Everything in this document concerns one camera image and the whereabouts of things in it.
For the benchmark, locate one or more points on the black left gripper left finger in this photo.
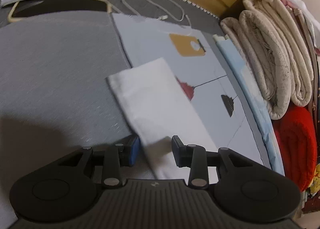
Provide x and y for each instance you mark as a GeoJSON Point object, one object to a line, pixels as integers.
{"type": "Point", "coordinates": [70, 186]}

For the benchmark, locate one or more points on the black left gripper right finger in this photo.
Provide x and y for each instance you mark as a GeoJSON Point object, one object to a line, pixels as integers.
{"type": "Point", "coordinates": [238, 185]}

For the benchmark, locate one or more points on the white long-sleeve shirt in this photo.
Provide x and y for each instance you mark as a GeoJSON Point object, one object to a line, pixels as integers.
{"type": "Point", "coordinates": [156, 108]}

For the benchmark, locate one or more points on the yellow plush toy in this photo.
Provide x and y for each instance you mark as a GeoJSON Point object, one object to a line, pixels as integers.
{"type": "Point", "coordinates": [314, 185]}

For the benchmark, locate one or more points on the red fleece blanket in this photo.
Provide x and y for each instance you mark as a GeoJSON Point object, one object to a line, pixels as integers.
{"type": "Point", "coordinates": [296, 137]}

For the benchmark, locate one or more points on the grey patterned bed sheet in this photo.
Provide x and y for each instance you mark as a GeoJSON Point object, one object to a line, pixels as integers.
{"type": "Point", "coordinates": [54, 92]}

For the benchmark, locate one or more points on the cream folded quilt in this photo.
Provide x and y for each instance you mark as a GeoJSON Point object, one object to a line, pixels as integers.
{"type": "Point", "coordinates": [274, 50]}

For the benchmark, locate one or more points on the black smartphone beige case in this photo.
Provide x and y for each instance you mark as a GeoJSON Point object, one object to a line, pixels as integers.
{"type": "Point", "coordinates": [29, 8]}

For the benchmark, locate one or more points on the white folded blanket dark trim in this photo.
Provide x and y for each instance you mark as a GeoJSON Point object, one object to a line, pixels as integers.
{"type": "Point", "coordinates": [309, 27]}

